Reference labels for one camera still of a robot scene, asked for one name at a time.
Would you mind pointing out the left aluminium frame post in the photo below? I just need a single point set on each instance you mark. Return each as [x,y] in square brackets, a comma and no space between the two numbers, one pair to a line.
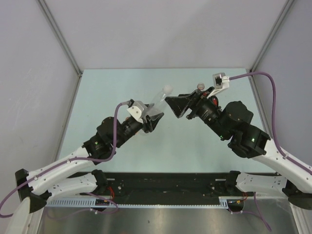
[47,13]

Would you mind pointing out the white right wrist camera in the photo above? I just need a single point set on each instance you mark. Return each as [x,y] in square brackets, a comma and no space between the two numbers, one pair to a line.
[221,83]

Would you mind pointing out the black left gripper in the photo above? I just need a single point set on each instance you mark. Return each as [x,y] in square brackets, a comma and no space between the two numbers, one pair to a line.
[154,120]

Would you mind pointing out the white slotted cable duct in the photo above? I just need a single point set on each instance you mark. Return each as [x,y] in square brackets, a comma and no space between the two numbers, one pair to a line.
[234,205]

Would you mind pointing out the red label clear bottle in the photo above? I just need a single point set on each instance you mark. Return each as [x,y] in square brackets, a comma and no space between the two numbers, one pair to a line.
[201,86]

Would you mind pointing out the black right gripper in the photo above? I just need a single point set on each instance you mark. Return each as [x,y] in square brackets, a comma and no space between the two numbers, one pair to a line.
[179,105]

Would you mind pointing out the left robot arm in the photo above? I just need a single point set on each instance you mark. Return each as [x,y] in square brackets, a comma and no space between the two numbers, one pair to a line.
[56,179]

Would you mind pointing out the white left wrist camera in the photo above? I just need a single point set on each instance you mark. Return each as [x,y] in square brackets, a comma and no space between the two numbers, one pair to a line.
[137,110]

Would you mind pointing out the right aluminium frame post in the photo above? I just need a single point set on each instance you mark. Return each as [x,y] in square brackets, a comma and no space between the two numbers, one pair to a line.
[287,7]

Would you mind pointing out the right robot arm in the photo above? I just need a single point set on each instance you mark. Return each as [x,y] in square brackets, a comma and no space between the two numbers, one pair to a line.
[233,123]

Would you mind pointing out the aluminium frame post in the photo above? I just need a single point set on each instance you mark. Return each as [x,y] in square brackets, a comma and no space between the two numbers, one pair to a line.
[287,7]
[47,13]

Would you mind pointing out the clear water bottle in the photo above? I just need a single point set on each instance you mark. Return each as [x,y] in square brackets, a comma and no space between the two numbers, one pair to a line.
[159,101]

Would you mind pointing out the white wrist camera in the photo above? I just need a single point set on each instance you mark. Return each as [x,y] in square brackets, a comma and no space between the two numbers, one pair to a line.
[137,110]
[221,83]

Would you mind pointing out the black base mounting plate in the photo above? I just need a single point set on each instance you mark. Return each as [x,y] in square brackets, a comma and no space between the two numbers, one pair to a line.
[169,188]

